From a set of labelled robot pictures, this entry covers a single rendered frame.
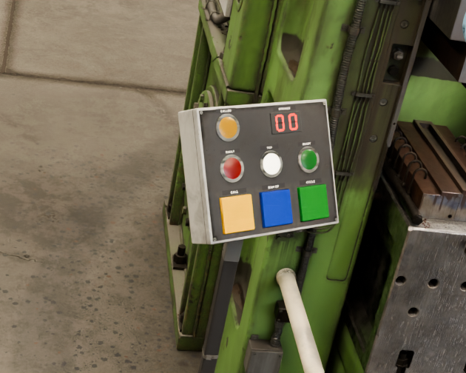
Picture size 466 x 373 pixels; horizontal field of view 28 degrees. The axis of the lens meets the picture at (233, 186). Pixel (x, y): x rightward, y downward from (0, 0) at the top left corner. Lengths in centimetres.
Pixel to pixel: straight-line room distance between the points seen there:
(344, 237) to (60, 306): 121
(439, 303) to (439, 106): 63
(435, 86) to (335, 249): 58
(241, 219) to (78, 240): 181
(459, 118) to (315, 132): 82
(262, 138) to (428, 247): 56
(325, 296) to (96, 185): 176
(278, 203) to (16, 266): 169
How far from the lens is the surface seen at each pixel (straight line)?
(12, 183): 404
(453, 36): 214
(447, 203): 233
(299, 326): 229
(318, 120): 207
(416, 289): 236
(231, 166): 192
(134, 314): 331
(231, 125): 193
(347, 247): 249
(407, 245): 228
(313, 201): 204
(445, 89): 274
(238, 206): 192
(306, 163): 203
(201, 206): 191
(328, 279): 253
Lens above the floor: 192
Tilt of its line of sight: 27 degrees down
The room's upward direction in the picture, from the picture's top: 11 degrees clockwise
